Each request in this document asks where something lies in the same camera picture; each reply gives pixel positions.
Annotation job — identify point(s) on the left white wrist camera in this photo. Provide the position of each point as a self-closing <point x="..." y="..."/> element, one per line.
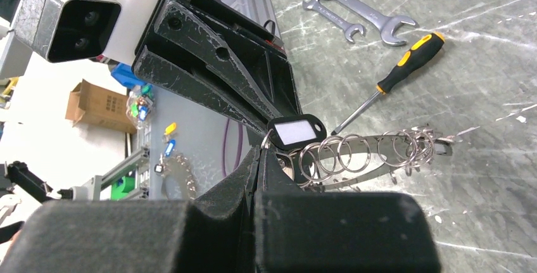
<point x="68" y="30"/>

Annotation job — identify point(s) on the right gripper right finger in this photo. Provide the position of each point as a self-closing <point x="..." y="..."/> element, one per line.
<point x="302" y="231"/>

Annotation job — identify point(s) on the black key tag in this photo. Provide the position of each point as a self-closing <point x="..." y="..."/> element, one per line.
<point x="295" y="132"/>

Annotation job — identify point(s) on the yellow key tag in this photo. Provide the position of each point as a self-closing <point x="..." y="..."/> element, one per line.
<point x="170" y="129"/>

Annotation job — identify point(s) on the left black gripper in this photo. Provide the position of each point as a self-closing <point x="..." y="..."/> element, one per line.
<point x="251" y="44"/>

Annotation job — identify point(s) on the blue key tag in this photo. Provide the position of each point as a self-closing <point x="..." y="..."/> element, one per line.
<point x="169" y="148"/>

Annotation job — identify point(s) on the small silver wrench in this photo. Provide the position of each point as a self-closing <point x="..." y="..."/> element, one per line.
<point x="349" y="29"/>

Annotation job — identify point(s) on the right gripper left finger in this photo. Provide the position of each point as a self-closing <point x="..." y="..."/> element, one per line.
<point x="212" y="233"/>

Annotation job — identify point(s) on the yellow black screwdriver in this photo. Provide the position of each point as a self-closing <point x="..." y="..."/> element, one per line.
<point x="419" y="54"/>

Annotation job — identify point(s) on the cardboard box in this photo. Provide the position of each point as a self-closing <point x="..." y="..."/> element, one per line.
<point x="95" y="105"/>

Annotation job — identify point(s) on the large silver wrench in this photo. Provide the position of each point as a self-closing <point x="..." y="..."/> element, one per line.
<point x="386" y="25"/>

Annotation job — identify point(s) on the bag of key tags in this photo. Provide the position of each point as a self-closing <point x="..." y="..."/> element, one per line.
<point x="140" y="104"/>

